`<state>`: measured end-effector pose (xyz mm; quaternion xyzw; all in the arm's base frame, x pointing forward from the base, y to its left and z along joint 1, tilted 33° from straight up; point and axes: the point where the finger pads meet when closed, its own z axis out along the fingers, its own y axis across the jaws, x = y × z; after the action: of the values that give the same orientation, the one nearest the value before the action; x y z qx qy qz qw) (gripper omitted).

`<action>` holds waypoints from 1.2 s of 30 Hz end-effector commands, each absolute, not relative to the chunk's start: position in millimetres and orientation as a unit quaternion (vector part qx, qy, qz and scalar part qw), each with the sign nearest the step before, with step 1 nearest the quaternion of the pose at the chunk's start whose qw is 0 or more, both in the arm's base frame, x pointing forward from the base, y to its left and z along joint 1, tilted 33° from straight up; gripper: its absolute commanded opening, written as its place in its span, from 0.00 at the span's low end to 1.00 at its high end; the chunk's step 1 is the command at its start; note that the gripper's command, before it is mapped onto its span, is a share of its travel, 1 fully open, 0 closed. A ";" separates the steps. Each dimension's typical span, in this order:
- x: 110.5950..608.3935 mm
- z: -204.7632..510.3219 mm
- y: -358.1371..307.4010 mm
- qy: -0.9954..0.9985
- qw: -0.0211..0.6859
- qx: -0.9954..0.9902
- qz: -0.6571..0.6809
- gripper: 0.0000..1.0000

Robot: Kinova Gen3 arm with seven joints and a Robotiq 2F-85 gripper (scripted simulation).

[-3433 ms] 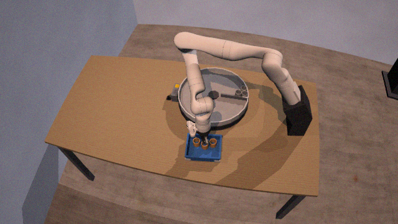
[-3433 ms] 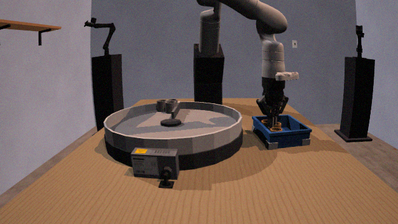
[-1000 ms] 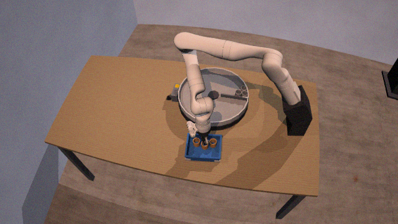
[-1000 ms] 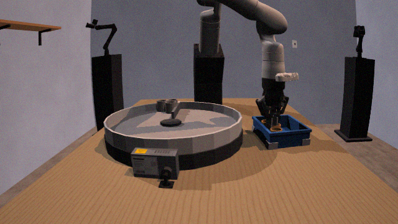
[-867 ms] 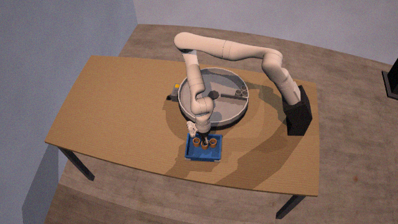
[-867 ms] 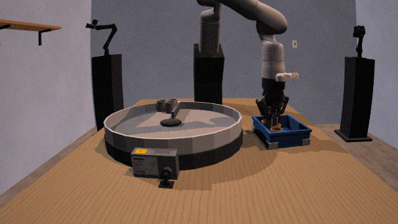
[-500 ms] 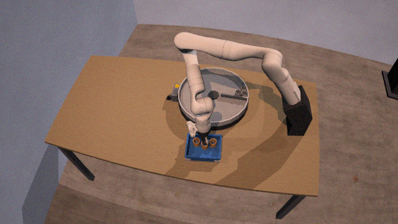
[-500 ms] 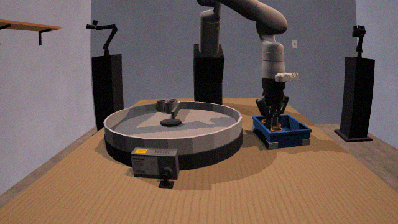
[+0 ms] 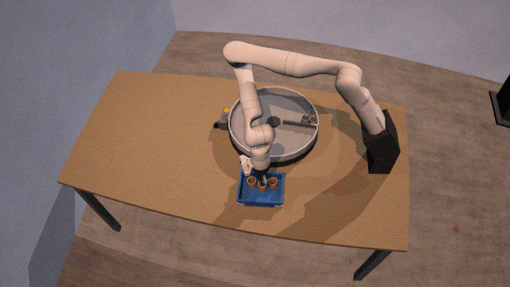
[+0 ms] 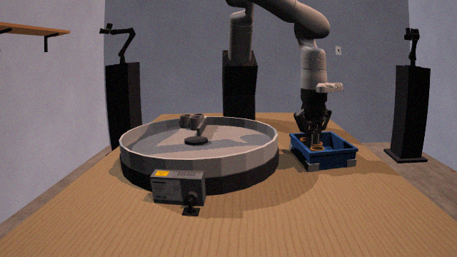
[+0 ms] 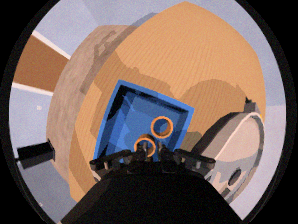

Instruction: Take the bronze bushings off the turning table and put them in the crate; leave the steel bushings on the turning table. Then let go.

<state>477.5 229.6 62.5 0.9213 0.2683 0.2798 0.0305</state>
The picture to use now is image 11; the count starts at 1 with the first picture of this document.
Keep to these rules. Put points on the bronze bushing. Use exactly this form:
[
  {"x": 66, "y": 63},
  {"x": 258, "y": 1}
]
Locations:
[
  {"x": 149, "y": 138},
  {"x": 167, "y": 132},
  {"x": 150, "y": 159}
]

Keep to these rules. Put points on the dark blue open crate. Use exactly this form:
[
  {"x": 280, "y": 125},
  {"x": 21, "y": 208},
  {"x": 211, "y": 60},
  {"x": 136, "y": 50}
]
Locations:
[{"x": 129, "y": 114}]

